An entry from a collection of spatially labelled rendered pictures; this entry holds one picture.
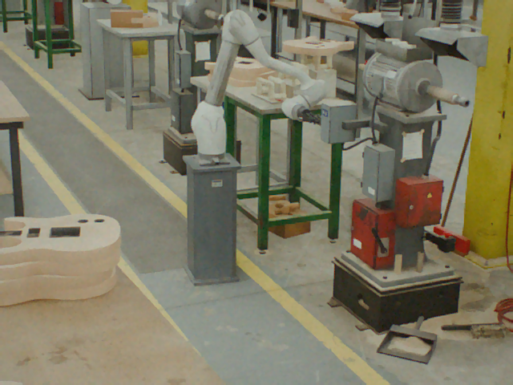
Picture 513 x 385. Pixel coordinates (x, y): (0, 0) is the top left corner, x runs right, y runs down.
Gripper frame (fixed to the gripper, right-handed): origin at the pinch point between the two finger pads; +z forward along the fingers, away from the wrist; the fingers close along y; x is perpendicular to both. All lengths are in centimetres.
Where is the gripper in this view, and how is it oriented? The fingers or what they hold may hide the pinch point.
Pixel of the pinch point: (320, 122)
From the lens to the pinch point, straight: 506.7
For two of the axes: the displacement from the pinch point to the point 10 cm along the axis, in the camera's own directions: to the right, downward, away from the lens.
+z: 4.1, 2.9, -8.7
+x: 0.2, -9.5, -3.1
